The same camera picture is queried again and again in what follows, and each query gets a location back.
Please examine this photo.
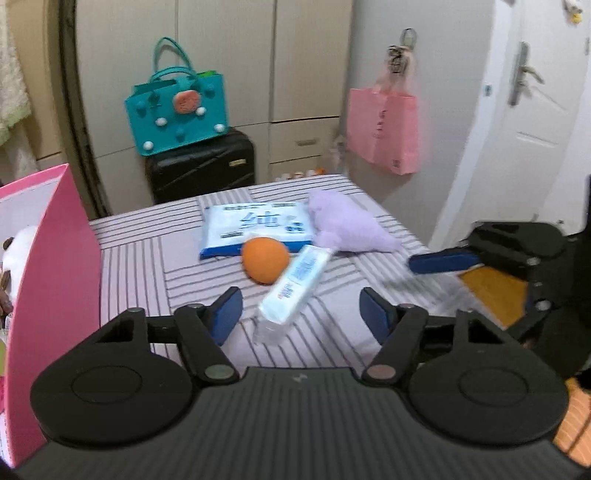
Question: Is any metal door handle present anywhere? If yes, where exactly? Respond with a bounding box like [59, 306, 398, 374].
[508, 41, 546, 107]

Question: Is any purple plush toy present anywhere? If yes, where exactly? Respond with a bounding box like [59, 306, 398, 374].
[307, 190, 403, 254]

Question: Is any white blue tube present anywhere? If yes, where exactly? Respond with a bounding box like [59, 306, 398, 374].
[253, 244, 334, 346]

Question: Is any panda plush toy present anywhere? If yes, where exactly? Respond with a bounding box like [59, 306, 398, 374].
[0, 225, 38, 319]

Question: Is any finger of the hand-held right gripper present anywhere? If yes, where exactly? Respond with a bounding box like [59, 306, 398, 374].
[409, 222, 568, 281]

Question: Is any wall hook with clips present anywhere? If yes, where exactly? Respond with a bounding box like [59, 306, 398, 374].
[388, 28, 419, 75]

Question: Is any pink cardboard box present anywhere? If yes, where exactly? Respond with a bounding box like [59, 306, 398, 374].
[0, 164, 102, 468]

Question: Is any black suitcase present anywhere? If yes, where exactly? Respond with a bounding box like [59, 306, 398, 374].
[144, 129, 256, 205]

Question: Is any orange ball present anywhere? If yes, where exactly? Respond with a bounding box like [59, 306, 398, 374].
[241, 236, 291, 285]

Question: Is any blue white wet wipes pack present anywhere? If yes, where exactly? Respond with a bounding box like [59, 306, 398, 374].
[199, 200, 315, 261]

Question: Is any colourful paper gift bag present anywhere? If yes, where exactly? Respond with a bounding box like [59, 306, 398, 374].
[272, 168, 329, 182]

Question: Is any white door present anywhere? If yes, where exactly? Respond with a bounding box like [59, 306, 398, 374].
[429, 0, 591, 250]

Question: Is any beige three-door wardrobe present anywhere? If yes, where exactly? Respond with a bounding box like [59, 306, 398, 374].
[74, 0, 356, 217]

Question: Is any pink paper bag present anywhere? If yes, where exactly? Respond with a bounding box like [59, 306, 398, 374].
[346, 69, 420, 175]

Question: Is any clear plastic bag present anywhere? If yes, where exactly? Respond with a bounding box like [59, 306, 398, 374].
[329, 134, 348, 172]

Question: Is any striped tablecloth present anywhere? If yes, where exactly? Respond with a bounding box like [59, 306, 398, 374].
[88, 173, 467, 370]

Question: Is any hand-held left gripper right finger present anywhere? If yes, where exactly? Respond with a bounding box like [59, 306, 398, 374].
[359, 286, 522, 387]

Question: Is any teal felt handbag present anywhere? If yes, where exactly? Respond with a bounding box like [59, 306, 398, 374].
[124, 37, 229, 155]

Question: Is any black clothes rack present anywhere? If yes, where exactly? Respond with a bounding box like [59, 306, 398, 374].
[58, 0, 112, 220]

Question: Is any cream fleece pajama jacket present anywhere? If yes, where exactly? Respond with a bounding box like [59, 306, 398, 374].
[0, 0, 33, 146]

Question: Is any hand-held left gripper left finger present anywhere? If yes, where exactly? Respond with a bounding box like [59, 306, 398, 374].
[78, 286, 244, 387]

